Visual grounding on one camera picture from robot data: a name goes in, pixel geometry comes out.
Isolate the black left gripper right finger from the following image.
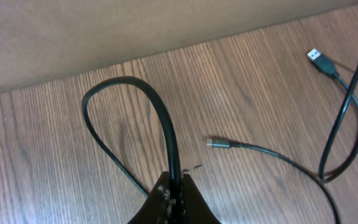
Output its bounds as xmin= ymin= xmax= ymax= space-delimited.
xmin=181 ymin=174 xmax=221 ymax=224

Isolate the cardboard wall panel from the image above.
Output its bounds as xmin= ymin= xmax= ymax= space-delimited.
xmin=0 ymin=0 xmax=358 ymax=92

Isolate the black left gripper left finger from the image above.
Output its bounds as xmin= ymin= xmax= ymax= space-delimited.
xmin=128 ymin=171 xmax=171 ymax=224

